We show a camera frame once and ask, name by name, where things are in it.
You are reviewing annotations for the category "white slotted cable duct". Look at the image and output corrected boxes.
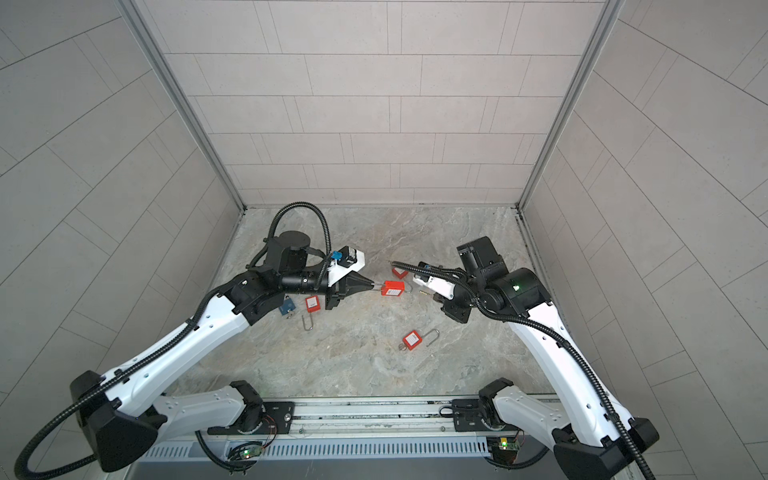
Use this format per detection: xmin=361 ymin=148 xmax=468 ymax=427
xmin=139 ymin=436 xmax=490 ymax=463

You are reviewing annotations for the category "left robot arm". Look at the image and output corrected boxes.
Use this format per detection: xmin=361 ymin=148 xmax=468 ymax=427
xmin=14 ymin=201 xmax=374 ymax=479

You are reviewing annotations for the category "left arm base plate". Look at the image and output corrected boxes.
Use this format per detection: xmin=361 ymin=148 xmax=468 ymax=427
xmin=207 ymin=401 xmax=296 ymax=436

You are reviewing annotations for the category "green circuit board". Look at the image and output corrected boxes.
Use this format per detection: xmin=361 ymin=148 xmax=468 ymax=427
xmin=487 ymin=437 xmax=521 ymax=468
xmin=227 ymin=441 xmax=264 ymax=463

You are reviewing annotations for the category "right green circuit board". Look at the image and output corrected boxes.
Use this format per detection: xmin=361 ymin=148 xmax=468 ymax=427
xmin=487 ymin=437 xmax=521 ymax=468

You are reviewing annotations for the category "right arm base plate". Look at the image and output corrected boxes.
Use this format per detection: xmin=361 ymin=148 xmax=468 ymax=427
xmin=439 ymin=398 xmax=519 ymax=432

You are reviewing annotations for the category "left green circuit board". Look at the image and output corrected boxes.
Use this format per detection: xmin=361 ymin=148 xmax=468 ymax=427
xmin=227 ymin=441 xmax=264 ymax=463

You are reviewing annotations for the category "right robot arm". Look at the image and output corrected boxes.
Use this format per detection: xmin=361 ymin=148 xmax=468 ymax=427
xmin=392 ymin=237 xmax=659 ymax=479

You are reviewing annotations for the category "aluminium mounting rail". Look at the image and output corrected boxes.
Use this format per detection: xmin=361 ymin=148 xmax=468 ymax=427
xmin=119 ymin=393 xmax=625 ymax=444

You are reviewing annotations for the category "large blue padlock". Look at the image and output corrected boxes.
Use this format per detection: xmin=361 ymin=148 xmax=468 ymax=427
xmin=279 ymin=295 xmax=296 ymax=318

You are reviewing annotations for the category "red padlock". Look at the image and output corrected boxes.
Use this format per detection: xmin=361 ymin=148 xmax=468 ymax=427
xmin=391 ymin=267 xmax=409 ymax=280
xmin=398 ymin=328 xmax=441 ymax=351
xmin=302 ymin=295 xmax=322 ymax=332
xmin=374 ymin=280 xmax=413 ymax=297

